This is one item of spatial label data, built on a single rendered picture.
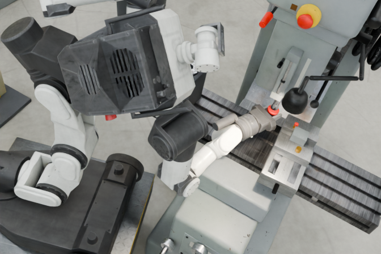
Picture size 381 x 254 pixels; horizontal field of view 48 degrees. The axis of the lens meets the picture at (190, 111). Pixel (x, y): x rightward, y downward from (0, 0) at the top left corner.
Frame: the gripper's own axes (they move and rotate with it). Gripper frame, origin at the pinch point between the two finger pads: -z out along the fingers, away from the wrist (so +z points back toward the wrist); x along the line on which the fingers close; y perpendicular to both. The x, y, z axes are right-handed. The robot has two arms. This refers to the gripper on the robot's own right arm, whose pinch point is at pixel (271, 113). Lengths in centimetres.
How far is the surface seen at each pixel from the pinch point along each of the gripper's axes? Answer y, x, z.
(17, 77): 114, 172, 52
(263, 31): -6.7, 34.7, -24.7
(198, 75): -1.7, 29.6, 15.2
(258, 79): -21.6, 4.0, 11.5
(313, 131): 9.8, -12.1, -17.8
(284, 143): 5.9, -11.6, 0.6
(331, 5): -67, -13, 19
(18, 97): 111, 151, 59
